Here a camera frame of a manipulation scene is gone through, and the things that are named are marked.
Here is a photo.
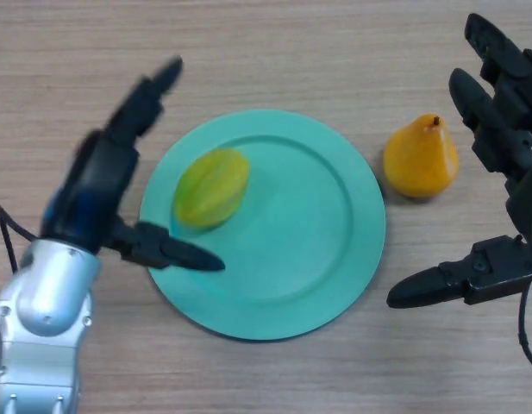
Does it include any yellow green starfruit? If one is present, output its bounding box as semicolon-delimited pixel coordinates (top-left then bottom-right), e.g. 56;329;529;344
173;147;251;231

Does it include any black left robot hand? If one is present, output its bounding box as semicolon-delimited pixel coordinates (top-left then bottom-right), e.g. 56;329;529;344
40;55;227;273

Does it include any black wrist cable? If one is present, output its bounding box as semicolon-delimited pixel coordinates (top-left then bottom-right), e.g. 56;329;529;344
0;204;39;273
517;284;532;376

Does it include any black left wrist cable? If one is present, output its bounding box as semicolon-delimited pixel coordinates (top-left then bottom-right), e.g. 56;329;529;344
0;204;39;273

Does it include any orange yellow pear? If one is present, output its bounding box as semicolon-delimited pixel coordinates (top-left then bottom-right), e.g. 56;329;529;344
382;112;460;198

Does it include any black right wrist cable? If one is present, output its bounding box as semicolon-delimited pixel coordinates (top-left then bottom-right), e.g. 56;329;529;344
517;284;532;376

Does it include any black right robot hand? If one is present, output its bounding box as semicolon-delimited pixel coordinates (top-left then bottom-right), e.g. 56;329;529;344
385;12;532;310

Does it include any green round plate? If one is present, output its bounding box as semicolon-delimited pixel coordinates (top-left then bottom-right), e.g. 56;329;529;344
139;109;386;342

